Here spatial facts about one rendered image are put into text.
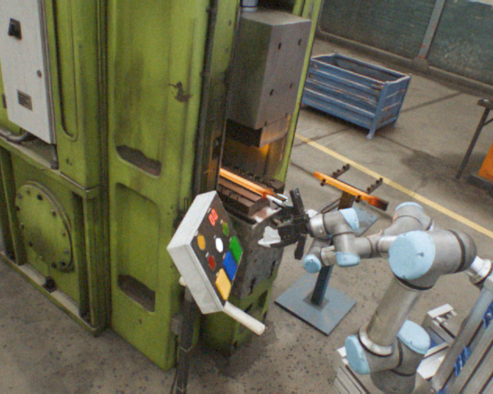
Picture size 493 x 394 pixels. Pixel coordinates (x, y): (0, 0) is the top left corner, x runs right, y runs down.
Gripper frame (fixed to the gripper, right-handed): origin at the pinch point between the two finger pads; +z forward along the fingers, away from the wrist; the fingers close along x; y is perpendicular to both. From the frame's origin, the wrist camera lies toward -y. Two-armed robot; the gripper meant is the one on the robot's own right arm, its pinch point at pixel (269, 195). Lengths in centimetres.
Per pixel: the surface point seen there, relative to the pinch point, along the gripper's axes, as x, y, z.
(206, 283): -70, -5, -21
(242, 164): 22.8, 5.0, 31.5
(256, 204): -6.5, 3.7, 2.6
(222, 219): -45.4, -11.4, -6.8
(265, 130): -9.5, -33.7, 2.1
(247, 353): -5, 100, -7
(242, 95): -17, -48, 11
